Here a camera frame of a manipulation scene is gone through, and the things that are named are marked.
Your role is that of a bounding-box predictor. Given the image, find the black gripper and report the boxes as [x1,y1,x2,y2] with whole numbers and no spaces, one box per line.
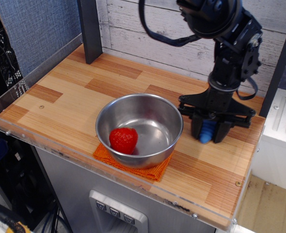
[178,86,256,143]

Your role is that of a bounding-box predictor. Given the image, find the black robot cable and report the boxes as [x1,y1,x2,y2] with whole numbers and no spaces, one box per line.
[138,0,199,47]

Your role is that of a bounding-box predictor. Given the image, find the orange cloth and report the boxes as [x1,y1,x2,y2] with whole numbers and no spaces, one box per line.
[93,143,174,182]

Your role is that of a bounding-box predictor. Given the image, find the black crate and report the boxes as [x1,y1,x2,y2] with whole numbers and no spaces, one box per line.
[0,20,22,96]

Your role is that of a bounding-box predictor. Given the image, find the stainless steel bowl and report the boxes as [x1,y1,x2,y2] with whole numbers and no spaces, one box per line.
[95,93,183,168]

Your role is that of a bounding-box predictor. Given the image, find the red toy strawberry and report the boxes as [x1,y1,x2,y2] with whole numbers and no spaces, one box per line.
[109,127,138,154]

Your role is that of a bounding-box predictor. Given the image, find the dark right shelf post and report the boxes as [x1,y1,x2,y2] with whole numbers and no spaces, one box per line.
[259,39,286,117]

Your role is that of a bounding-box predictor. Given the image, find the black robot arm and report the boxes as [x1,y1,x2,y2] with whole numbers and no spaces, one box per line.
[177,0,262,144]

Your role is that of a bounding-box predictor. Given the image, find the white ribbed appliance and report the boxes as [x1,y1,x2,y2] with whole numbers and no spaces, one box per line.
[251,89,286,189]

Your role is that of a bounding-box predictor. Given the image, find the blue handled metal fork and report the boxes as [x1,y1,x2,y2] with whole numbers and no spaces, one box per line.
[199,120,217,144]

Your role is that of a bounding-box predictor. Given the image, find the dark left shelf post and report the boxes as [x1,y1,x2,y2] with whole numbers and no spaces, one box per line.
[77,0,103,64]

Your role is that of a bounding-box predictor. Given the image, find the silver dispenser button panel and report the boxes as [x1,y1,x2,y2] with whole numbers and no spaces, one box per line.
[89,190,149,233]

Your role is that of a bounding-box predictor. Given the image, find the dark shelf post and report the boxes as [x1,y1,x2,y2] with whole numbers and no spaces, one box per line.
[259,39,286,117]
[77,0,103,64]

